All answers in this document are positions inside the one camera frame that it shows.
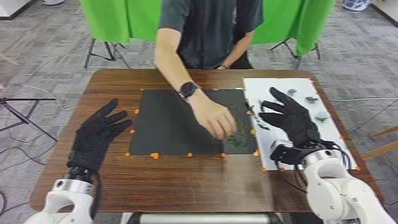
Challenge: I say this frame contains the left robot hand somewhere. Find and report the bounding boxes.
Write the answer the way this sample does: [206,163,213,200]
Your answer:
[66,97,135,175]

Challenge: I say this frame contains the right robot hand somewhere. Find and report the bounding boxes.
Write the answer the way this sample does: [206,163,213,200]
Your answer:
[256,86,325,148]

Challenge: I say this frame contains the dark mat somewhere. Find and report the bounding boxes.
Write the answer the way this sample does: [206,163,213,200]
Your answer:
[128,88,261,158]

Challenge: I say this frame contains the person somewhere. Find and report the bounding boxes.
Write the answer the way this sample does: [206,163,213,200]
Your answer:
[155,0,267,141]

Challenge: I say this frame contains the white sheet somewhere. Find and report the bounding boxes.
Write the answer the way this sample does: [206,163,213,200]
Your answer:
[242,77,361,172]

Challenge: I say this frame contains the green sprig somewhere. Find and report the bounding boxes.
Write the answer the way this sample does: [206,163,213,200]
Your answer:
[226,134,254,149]

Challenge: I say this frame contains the black tripod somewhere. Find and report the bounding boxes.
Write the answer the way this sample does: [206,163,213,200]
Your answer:
[0,96,62,143]

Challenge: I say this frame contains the wooden chair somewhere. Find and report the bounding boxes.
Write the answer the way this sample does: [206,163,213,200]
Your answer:
[361,125,398,160]

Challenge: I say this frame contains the black cloth stand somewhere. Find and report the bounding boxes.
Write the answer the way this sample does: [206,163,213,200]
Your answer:
[82,37,133,70]
[268,37,325,70]

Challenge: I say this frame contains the pale grey bar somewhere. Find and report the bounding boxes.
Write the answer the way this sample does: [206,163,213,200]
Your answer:
[126,213,281,224]

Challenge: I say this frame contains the black cable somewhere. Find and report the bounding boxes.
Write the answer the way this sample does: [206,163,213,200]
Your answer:
[275,140,355,195]

